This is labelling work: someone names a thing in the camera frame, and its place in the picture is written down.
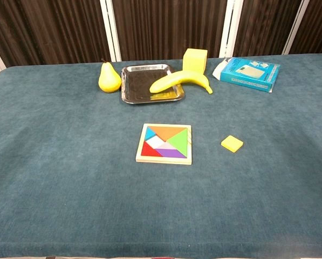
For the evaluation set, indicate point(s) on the purple parallelogram tangram piece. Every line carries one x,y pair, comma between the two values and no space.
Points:
171,153

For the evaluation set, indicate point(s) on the blue cardboard scale box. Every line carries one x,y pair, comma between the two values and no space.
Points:
247,78

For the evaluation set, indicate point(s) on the yellow toy pear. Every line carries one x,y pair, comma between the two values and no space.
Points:
109,81

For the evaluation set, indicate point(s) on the blue triangle tangram piece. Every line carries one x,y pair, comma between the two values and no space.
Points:
149,133

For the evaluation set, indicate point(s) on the green triangle tangram piece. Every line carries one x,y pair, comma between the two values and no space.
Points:
181,141

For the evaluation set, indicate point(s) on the brown folding screen panel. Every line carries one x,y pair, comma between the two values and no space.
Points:
47,29
263,27
317,27
168,27

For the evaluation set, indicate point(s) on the teal tablecloth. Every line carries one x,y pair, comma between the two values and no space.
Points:
69,162

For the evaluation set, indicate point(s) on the red triangle tangram piece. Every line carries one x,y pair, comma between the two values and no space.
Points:
147,151

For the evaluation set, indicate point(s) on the silver metal tray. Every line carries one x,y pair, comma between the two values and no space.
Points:
139,87

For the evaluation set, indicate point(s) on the pale triangle tangram piece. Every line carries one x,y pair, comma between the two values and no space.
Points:
166,146

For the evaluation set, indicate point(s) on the yellow foam cube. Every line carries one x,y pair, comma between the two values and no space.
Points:
194,60

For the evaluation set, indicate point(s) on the yellow toy banana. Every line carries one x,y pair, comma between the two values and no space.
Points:
177,79

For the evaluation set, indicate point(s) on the wooden tangram board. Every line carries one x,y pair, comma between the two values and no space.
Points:
163,161

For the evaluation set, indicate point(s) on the small yellow square piece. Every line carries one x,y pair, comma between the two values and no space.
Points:
232,143

